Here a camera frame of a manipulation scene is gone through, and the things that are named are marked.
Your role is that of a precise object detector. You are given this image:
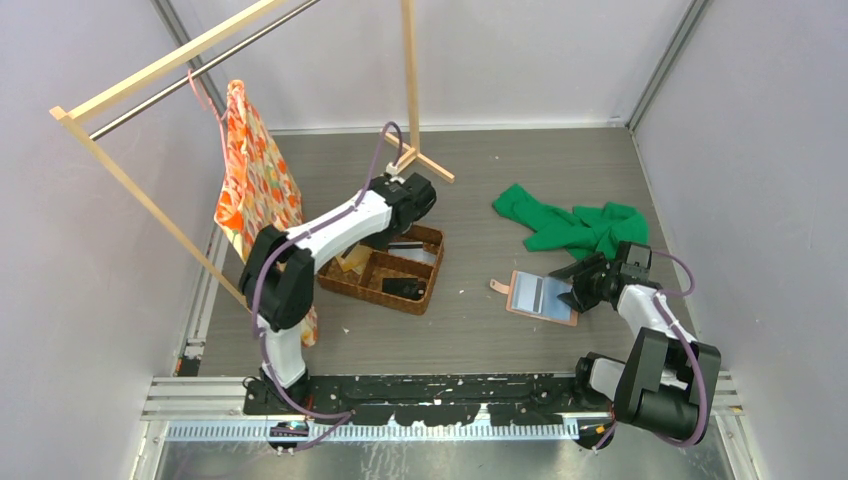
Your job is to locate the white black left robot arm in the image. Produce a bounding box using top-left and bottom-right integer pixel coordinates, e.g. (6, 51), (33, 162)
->
(238, 173), (437, 414)

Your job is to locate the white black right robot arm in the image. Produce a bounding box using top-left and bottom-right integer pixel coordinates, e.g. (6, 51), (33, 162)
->
(551, 242), (722, 447)

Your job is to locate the brown woven basket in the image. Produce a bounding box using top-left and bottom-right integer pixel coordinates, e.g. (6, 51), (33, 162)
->
(316, 225), (445, 315)

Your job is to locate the black object in basket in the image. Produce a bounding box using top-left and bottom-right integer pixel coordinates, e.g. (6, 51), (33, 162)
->
(381, 277), (427, 301)

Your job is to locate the orange floral cloth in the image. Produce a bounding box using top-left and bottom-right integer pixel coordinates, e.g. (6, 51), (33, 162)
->
(215, 80), (320, 348)

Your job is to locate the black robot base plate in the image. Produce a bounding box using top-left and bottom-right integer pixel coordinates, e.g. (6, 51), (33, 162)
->
(241, 373), (613, 427)

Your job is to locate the beige item in basket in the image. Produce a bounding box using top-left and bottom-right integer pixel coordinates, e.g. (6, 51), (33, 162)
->
(335, 244), (372, 275)

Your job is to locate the wooden clothes rack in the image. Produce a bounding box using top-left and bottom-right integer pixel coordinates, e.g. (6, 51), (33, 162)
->
(48, 0), (456, 313)

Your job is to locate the tan leather card holder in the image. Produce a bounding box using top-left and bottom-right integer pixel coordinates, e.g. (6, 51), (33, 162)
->
(489, 270), (579, 327)

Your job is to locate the card in basket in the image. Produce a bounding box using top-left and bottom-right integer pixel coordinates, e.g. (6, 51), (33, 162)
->
(387, 241), (437, 265)

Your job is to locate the green cloth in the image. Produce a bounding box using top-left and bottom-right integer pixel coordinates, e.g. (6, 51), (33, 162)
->
(492, 184), (650, 260)

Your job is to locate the pink clothes hanger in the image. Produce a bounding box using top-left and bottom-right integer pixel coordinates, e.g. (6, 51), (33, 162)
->
(186, 68), (227, 160)

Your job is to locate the aluminium frame rail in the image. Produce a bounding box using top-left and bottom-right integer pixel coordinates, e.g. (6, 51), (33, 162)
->
(142, 377), (743, 444)

